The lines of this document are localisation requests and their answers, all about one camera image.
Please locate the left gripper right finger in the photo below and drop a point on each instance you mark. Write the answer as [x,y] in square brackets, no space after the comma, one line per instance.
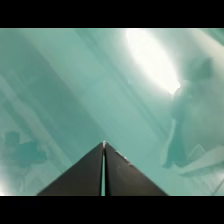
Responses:
[128,178]

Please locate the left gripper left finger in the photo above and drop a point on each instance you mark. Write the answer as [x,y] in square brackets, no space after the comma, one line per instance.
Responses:
[81,176]

